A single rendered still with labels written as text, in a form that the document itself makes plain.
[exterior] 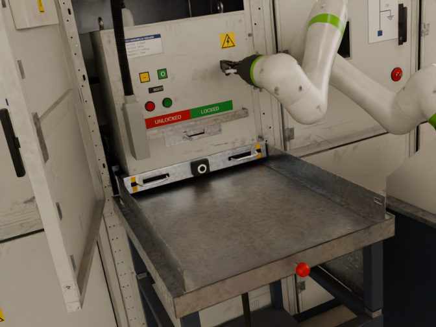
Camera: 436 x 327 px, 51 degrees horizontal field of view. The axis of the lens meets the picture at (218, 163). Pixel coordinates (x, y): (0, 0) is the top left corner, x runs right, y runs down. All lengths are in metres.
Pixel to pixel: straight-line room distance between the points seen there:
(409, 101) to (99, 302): 1.28
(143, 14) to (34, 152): 1.53
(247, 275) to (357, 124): 1.09
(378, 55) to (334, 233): 1.01
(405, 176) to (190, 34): 0.83
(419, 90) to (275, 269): 0.80
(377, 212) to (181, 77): 0.75
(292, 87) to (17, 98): 0.67
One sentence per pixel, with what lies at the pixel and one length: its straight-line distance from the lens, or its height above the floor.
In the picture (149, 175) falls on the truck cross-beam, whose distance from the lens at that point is 1.55.
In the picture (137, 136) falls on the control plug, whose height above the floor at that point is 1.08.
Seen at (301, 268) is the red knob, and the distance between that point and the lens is 1.10.
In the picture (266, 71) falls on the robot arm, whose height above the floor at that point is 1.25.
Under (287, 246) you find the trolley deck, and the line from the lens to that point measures 1.15.
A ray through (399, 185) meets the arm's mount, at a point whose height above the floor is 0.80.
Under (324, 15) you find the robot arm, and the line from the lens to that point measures 1.54.
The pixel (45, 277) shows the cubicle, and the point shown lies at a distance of 1.69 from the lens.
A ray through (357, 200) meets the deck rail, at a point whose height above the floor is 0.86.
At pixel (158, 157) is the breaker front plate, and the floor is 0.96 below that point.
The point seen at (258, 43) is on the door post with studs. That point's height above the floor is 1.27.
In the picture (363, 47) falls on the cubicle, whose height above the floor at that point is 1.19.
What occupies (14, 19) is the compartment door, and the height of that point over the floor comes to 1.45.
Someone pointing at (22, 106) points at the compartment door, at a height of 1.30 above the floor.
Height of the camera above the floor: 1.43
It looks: 19 degrees down
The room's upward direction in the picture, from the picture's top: 8 degrees counter-clockwise
